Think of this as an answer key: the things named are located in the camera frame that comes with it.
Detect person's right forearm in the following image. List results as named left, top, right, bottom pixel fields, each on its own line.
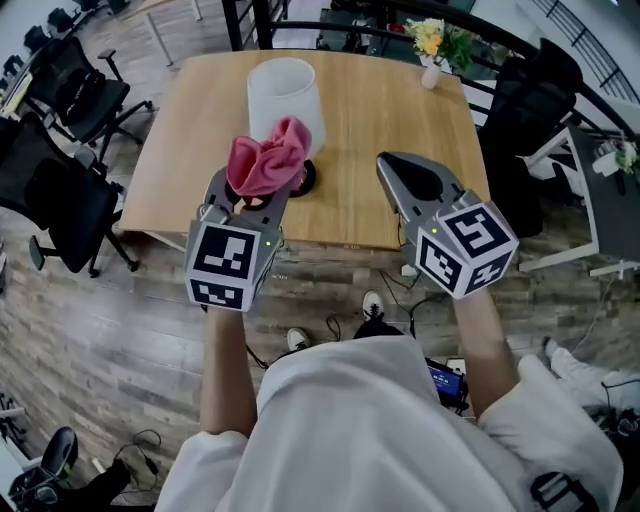
left=451, top=289, right=522, bottom=420

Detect black strap buckle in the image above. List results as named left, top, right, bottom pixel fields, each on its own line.
left=528, top=471, right=601, bottom=512

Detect person's black trousers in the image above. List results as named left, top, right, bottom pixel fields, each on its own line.
left=352, top=318, right=405, bottom=342

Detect black office chair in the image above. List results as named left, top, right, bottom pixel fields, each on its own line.
left=23, top=36, right=155, bottom=147
left=476, top=36, right=585, bottom=240
left=0, top=111, right=140, bottom=279

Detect black tablet with blue screen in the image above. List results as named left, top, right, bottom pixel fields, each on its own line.
left=424, top=356, right=470, bottom=407

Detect white potted flowers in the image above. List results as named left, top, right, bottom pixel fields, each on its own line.
left=596, top=138, right=640, bottom=177

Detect person's white shoe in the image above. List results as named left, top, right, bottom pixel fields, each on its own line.
left=361, top=290, right=387, bottom=322
left=286, top=326, right=312, bottom=352

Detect yellow flower bouquet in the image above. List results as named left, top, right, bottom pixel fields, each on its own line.
left=403, top=17, right=475, bottom=72

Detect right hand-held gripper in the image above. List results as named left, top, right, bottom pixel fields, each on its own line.
left=375, top=150, right=520, bottom=301

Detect black railing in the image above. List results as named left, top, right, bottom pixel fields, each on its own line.
left=221, top=0, right=640, bottom=146

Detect person's white hoodie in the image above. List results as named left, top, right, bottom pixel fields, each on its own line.
left=154, top=334, right=627, bottom=512

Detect pink cloth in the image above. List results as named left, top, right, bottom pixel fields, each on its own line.
left=225, top=115, right=312, bottom=198

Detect white desk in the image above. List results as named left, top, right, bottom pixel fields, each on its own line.
left=517, top=123, right=640, bottom=279

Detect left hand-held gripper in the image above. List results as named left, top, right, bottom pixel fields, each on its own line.
left=184, top=167, right=295, bottom=314

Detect small white vase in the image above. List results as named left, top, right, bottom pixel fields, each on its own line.
left=420, top=56, right=443, bottom=91

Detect person's left forearm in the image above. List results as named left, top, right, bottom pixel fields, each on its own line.
left=199, top=303, right=260, bottom=437

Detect black cable with adapter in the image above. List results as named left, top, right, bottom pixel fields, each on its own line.
left=113, top=428, right=163, bottom=479

